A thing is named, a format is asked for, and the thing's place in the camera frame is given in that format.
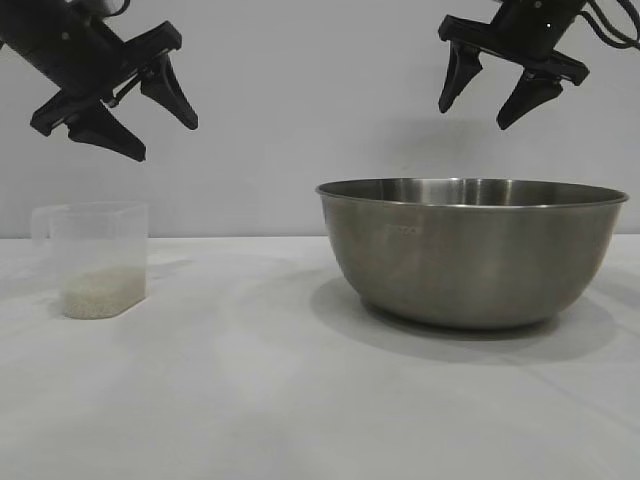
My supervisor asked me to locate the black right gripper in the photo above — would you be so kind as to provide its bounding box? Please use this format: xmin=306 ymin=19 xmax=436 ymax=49
xmin=438 ymin=0 xmax=591 ymax=132

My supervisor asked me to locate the white uncooked rice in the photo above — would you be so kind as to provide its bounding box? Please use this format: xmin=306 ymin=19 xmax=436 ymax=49
xmin=63 ymin=266 xmax=148 ymax=319

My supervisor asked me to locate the clear plastic measuring cup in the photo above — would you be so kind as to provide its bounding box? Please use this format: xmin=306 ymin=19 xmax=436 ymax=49
xmin=30 ymin=201 xmax=150 ymax=320

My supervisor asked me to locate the stainless steel mixing bowl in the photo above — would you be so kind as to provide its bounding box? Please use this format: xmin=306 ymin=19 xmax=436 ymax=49
xmin=314 ymin=178 xmax=630 ymax=330

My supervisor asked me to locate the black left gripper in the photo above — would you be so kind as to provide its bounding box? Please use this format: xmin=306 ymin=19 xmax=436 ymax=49
xmin=0 ymin=0 xmax=200 ymax=162

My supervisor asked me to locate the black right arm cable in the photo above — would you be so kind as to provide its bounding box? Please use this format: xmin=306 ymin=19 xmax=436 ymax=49
xmin=581 ymin=0 xmax=640 ymax=51

